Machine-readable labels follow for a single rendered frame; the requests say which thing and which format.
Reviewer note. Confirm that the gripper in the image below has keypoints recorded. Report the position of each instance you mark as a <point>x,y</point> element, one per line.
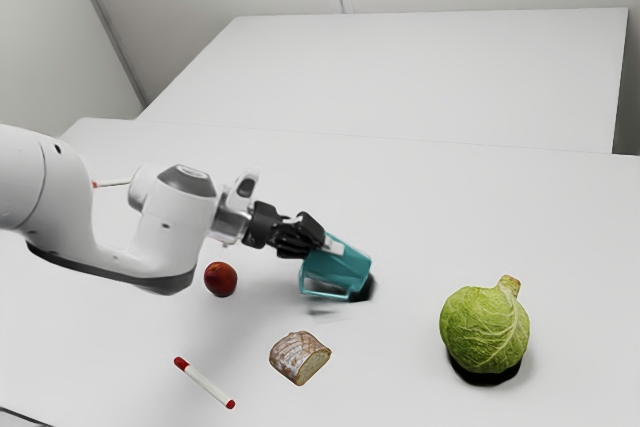
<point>261,225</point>

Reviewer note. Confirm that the teal faceted mug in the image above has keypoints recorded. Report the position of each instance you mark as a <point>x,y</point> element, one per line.
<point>345,267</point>

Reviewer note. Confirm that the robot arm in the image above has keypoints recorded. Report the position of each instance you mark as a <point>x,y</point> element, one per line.
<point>60,207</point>

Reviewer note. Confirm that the red peach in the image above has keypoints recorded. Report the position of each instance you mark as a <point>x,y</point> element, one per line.
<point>220,279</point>

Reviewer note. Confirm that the piece of crusty bread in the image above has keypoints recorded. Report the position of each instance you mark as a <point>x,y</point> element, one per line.
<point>300,354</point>

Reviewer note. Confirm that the white marker with red caps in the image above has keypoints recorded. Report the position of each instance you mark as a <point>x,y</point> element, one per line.
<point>205,383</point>
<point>112,183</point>

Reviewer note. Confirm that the green savoy cabbage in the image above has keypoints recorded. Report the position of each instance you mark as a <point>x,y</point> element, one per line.
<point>485,332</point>

